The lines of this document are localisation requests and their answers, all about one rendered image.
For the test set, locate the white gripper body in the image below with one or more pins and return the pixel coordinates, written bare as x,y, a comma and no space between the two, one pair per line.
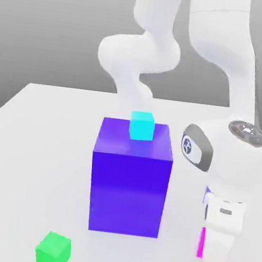
218,246

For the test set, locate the small magenta cube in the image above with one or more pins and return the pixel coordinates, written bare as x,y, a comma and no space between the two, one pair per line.
201,242

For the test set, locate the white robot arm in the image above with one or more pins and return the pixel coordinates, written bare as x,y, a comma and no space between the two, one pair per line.
239,72

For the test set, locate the small cyan cube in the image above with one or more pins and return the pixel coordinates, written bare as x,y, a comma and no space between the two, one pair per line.
142,126

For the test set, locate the small green cube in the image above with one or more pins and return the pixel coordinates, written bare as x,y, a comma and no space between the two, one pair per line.
52,250

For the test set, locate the large purple box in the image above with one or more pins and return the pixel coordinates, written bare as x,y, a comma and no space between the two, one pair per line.
128,190

